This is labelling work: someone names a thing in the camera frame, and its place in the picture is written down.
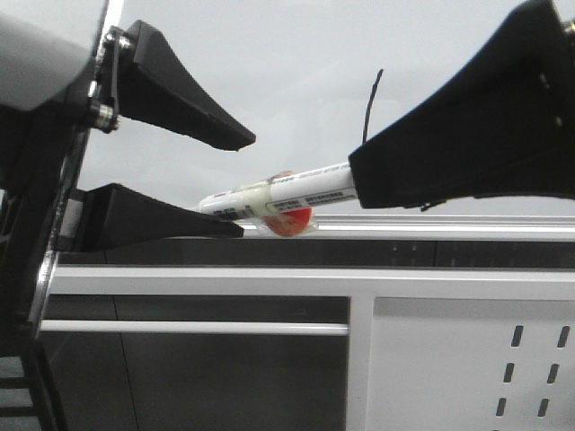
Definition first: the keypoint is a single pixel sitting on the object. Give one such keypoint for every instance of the white metal stand frame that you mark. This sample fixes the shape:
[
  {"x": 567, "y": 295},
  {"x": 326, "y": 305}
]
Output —
[{"x": 361, "y": 286}]

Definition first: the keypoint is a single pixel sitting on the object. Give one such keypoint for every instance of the second gripper metal flange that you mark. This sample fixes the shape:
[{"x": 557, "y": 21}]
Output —
[{"x": 59, "y": 81}]

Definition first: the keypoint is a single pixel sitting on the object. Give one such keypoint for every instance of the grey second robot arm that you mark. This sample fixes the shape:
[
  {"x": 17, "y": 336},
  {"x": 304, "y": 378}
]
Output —
[{"x": 502, "y": 126}]

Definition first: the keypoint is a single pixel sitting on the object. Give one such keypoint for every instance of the white whiteboard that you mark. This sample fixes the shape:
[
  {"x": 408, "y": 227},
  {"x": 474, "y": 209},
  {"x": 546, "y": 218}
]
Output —
[{"x": 308, "y": 78}]

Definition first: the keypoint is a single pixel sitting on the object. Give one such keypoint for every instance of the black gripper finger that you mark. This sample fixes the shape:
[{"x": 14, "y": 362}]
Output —
[
  {"x": 503, "y": 126},
  {"x": 154, "y": 87}
]

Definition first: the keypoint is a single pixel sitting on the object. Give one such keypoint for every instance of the white perforated metal panel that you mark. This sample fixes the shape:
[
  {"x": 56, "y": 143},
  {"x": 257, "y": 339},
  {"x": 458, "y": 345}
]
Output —
[{"x": 471, "y": 365}]

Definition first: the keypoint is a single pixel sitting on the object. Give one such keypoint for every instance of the white whiteboard marker black tip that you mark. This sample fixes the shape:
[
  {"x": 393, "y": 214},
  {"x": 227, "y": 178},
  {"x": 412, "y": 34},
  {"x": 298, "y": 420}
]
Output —
[{"x": 318, "y": 187}]

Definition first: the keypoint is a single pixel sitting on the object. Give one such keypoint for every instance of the aluminium whiteboard tray rail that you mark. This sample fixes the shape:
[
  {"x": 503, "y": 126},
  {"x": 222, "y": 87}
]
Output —
[{"x": 443, "y": 228}]

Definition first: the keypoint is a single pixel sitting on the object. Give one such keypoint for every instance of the orange round magnet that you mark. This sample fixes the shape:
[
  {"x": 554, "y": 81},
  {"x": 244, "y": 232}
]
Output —
[{"x": 287, "y": 224}]

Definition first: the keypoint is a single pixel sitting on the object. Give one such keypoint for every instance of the white horizontal metal bar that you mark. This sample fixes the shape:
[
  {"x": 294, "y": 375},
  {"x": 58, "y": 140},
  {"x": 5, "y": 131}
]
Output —
[{"x": 200, "y": 327}]

